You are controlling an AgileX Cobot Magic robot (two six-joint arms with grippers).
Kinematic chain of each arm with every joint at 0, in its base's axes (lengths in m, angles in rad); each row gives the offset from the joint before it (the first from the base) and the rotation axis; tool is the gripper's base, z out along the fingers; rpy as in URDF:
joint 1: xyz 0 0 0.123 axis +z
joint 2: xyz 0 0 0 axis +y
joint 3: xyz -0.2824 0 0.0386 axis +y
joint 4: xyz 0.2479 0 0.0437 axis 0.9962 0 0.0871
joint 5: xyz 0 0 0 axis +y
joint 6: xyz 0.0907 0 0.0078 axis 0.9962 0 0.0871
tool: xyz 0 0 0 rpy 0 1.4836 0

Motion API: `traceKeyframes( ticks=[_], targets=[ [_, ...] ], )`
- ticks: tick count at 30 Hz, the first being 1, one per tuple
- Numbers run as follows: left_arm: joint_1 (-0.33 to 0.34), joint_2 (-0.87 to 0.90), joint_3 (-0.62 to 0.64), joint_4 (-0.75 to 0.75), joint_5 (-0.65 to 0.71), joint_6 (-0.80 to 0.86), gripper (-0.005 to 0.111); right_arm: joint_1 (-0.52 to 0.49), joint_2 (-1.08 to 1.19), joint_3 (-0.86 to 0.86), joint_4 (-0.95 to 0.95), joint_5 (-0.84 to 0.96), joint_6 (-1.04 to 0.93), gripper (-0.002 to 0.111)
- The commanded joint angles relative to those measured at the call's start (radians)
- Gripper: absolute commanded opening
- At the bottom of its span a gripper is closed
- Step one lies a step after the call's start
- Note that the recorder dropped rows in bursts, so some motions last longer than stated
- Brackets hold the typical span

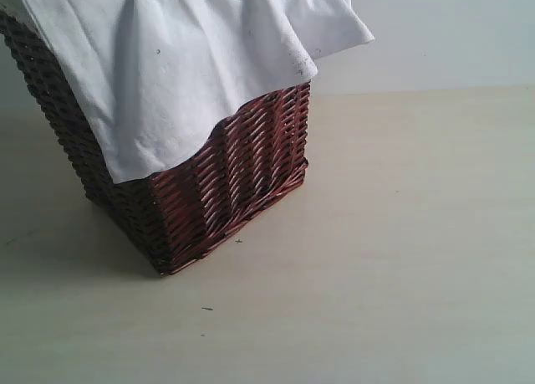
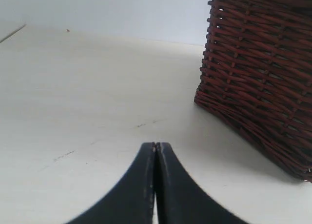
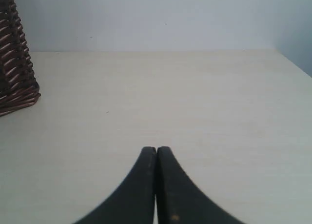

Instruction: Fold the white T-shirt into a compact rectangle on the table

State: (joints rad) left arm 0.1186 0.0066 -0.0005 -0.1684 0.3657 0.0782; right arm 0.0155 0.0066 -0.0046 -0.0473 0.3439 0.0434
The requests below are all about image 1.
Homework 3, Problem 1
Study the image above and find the white t-shirt red lettering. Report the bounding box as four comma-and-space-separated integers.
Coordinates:
21, 0, 374, 183

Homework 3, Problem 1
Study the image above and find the brown wicker basket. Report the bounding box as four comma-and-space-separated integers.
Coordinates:
1, 13, 310, 276

